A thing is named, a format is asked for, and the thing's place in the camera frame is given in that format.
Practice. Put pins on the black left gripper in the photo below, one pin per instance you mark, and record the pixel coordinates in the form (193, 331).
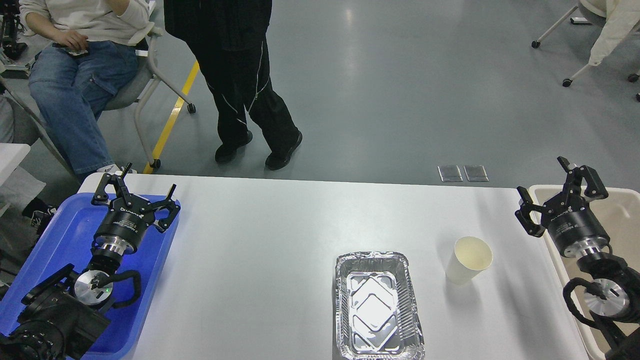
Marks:
(123, 224)

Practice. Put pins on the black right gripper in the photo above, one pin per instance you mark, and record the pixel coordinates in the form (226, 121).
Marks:
(575, 224)

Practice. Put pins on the white paper cup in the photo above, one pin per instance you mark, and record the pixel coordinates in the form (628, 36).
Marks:
(470, 257)

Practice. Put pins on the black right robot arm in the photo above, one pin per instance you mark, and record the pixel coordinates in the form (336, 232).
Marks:
(612, 294)

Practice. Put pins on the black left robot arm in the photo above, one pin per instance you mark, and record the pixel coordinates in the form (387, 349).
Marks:
(85, 289)

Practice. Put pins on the right floor outlet plate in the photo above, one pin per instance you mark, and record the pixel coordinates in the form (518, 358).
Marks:
(476, 173)

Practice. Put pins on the floor outlet plate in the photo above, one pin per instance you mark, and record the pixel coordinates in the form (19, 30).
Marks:
(476, 173)
(450, 173)

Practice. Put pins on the left floor outlet plate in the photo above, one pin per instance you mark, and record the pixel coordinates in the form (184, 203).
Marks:
(450, 173)

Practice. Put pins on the grey office chair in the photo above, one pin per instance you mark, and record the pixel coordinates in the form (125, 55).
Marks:
(138, 91)

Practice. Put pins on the small white side table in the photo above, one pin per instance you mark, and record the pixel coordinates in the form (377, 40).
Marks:
(11, 155)

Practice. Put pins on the seated person in jeans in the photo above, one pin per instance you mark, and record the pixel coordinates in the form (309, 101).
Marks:
(73, 79)

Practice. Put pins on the standing person in black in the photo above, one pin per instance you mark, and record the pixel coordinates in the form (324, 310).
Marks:
(228, 40)

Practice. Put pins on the aluminium foil tray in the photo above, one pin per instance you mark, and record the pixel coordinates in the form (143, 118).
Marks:
(375, 308)

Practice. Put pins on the black equipment at left edge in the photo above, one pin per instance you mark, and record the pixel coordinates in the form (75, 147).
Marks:
(10, 27)

